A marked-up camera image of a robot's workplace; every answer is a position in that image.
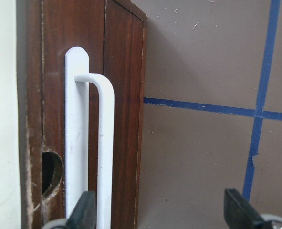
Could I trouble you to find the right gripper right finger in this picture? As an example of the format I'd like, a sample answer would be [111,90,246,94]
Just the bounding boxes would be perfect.
[224,188,272,229]

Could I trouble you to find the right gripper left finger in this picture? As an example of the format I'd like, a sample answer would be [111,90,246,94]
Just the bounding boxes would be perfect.
[66,191,96,229]

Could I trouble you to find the white drawer handle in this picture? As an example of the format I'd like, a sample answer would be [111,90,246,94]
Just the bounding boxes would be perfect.
[65,46,115,229]

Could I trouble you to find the brown wooden drawer box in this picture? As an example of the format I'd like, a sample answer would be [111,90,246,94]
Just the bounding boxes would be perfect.
[16,0,147,229]

